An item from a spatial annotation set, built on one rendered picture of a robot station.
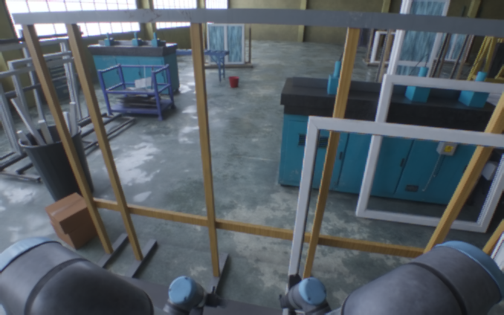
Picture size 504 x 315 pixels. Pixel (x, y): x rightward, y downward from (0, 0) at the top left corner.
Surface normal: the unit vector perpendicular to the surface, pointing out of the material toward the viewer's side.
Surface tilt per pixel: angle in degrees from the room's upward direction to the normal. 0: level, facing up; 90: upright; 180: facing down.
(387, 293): 38
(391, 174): 90
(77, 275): 22
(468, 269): 13
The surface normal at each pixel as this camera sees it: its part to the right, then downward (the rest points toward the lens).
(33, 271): -0.09, -0.72
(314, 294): 0.15, -0.67
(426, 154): -0.20, 0.48
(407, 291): -0.46, -0.72
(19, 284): -0.22, -0.45
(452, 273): 0.05, -0.82
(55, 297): 0.13, -0.49
